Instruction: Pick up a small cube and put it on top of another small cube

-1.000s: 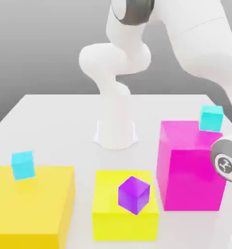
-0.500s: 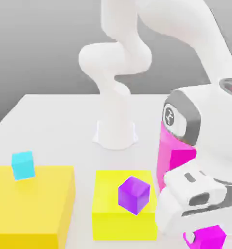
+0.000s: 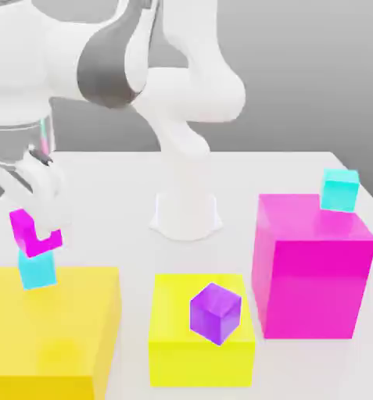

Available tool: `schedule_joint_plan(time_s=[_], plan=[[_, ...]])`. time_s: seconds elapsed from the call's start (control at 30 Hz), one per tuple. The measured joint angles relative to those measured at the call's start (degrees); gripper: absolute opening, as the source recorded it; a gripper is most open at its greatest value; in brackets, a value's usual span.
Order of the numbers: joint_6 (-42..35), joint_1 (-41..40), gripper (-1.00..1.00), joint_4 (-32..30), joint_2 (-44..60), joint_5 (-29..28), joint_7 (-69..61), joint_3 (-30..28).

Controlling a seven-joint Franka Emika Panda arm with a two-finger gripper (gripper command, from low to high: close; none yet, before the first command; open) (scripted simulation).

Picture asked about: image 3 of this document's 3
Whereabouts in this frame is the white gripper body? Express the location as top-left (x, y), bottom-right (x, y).
top-left (0, 152), bottom-right (64, 231)

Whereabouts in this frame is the small cyan cube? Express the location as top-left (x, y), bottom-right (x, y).
top-left (17, 248), bottom-right (58, 291)
top-left (319, 167), bottom-right (361, 214)

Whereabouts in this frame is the small purple cube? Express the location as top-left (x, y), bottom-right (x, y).
top-left (189, 281), bottom-right (242, 347)

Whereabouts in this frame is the large orange-yellow box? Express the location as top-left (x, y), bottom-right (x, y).
top-left (0, 266), bottom-right (122, 400)

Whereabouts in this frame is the large yellow box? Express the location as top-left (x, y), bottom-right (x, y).
top-left (147, 273), bottom-right (256, 388)

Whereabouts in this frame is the large magenta box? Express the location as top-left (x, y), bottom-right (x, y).
top-left (250, 193), bottom-right (373, 340)

